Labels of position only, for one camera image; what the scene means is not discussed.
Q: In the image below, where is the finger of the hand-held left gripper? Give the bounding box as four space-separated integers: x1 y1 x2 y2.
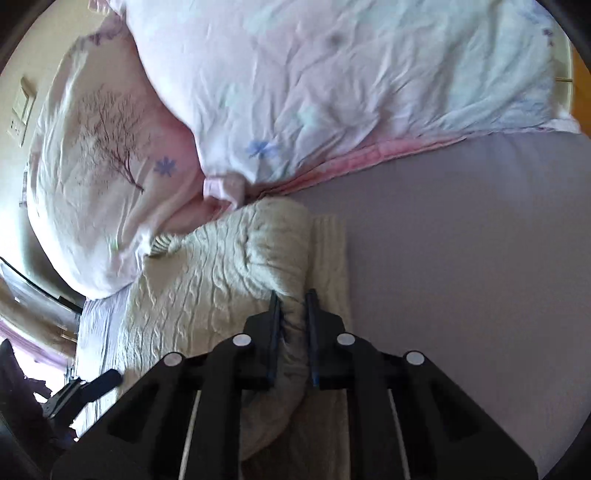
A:
79 368 123 403

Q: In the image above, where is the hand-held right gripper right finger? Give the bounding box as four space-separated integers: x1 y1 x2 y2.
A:
305 289 540 480

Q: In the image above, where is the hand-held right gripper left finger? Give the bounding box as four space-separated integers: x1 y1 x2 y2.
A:
50 290 282 480

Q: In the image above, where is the cream cable knit sweater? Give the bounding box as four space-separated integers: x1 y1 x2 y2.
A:
76 198 352 463

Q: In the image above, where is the dark wooden nightstand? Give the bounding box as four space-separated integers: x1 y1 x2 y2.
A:
0 256 86 346

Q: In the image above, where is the lilac bed sheet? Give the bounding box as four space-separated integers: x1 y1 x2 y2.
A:
74 131 591 480

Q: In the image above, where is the pink tree print pillow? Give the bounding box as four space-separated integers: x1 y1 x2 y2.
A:
25 28 246 300

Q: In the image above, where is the white pink floral duvet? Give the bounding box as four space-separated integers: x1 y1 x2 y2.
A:
90 0 581 197

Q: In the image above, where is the yellow wooden furniture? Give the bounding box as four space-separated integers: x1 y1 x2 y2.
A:
560 41 591 136

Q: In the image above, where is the beige wall switch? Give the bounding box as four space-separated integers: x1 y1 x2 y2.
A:
6 76 38 148

